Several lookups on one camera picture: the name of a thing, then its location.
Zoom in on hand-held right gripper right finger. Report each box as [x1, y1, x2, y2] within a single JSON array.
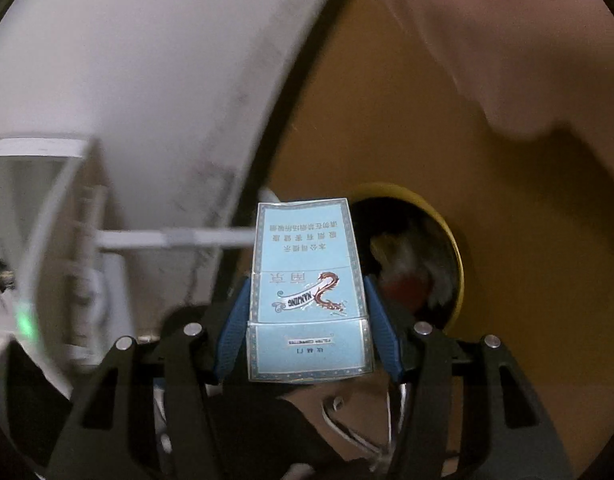
[[362, 275, 573, 480]]

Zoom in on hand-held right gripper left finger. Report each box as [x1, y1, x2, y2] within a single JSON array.
[[47, 275, 253, 480]]

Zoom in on yellow-rimmed bin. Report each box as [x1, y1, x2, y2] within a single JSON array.
[[347, 182, 466, 333]]

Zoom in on light blue cigarette pack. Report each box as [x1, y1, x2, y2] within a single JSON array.
[[247, 199, 376, 384]]

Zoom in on dark cloth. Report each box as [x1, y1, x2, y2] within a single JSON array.
[[207, 385, 338, 480]]

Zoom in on white rounded appliance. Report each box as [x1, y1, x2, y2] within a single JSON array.
[[0, 132, 255, 361]]

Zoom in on white cable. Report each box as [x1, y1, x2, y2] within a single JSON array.
[[319, 382, 413, 471]]

